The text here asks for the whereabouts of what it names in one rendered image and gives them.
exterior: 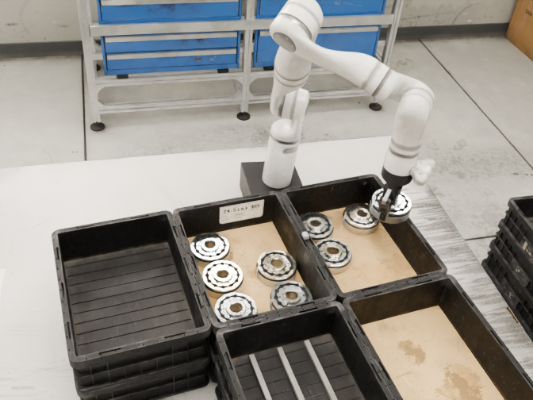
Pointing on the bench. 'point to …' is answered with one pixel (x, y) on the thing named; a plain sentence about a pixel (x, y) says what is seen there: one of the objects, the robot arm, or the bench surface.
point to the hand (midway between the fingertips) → (386, 209)
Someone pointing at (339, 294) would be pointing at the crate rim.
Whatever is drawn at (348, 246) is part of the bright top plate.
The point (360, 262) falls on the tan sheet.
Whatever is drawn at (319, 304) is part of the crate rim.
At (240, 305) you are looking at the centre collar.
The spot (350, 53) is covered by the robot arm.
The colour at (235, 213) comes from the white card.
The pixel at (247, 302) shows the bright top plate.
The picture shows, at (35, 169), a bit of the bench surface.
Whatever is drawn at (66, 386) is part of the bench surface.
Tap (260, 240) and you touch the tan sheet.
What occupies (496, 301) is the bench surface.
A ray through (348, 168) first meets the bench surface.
